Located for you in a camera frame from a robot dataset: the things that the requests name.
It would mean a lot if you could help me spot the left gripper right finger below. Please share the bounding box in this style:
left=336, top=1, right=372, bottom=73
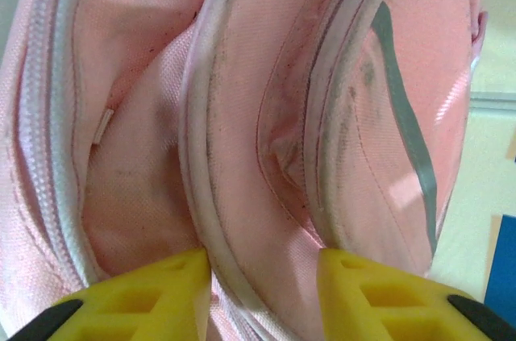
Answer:
left=318, top=247, right=516, bottom=341

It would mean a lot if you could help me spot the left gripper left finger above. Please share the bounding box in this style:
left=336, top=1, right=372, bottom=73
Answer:
left=0, top=247, right=211, bottom=341

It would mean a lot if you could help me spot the pink backpack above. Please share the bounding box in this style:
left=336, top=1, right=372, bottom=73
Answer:
left=0, top=0, right=489, bottom=341

